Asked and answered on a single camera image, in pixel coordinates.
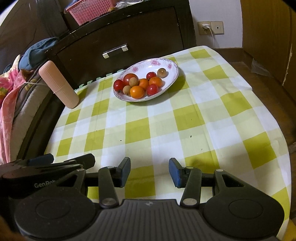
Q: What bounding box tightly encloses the dark bed frame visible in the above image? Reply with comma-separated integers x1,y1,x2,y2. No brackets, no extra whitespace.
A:
17,93,67,163

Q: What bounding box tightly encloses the pink ribbed bottle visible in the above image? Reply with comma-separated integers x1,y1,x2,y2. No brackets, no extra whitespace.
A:
38,61,80,109

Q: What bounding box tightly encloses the metal drawer handle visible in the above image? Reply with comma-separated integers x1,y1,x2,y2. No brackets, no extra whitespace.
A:
102,44,128,58

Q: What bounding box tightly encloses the pink floral blanket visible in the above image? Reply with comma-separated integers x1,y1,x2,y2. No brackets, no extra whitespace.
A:
0,54,30,163

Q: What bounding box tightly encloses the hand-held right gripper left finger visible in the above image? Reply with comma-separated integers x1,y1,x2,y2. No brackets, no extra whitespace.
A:
55,157,131,207

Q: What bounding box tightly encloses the white plastic bag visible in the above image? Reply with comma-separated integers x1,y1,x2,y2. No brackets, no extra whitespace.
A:
114,0,148,10

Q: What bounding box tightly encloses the pink plastic basket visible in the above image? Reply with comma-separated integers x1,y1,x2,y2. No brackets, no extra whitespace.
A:
65,0,117,26

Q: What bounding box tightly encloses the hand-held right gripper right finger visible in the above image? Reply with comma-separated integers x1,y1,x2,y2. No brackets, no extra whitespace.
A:
169,158,251,207

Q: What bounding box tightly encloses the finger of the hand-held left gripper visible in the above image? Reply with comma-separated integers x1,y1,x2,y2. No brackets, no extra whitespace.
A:
63,153,96,169
27,153,54,166

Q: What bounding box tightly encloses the blue cloth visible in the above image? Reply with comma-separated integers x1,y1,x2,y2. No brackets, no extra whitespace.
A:
18,37,60,70

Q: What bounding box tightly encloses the brown wooden cabinet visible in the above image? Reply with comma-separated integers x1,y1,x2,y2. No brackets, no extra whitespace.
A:
240,0,296,86

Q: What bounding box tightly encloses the large red tomato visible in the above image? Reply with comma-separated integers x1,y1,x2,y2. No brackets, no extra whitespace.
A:
123,73,139,87

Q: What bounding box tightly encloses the dark wooden nightstand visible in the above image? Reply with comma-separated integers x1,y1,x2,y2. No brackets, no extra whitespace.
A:
45,0,197,90

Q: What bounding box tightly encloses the brown bed headboard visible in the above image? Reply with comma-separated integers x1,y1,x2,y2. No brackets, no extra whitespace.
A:
0,0,70,75

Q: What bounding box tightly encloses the clear plastic sheet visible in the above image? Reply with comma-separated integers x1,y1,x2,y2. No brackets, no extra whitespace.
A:
251,58,267,75

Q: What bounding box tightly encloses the white floral dish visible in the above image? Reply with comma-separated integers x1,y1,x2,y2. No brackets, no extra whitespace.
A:
113,58,180,102

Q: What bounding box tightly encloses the beige wall socket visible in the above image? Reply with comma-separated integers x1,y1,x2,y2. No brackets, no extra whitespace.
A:
211,21,224,35
197,21,212,36

